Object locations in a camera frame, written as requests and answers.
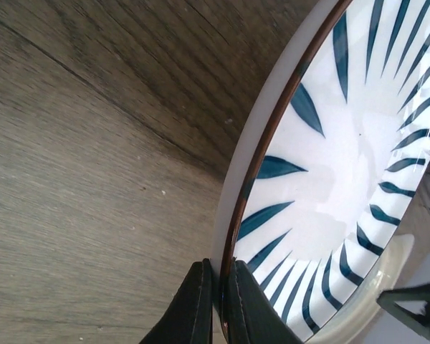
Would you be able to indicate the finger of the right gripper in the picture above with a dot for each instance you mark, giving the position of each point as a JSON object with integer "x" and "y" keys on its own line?
{"x": 410, "y": 306}

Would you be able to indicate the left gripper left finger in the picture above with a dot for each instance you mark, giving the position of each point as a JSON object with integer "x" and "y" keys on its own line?
{"x": 188, "y": 318}

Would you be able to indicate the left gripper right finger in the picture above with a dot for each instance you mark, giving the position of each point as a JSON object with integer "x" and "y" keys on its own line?
{"x": 250, "y": 317}

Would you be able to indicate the white blue striped plate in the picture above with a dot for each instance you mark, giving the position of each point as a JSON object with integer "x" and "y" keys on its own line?
{"x": 329, "y": 159}

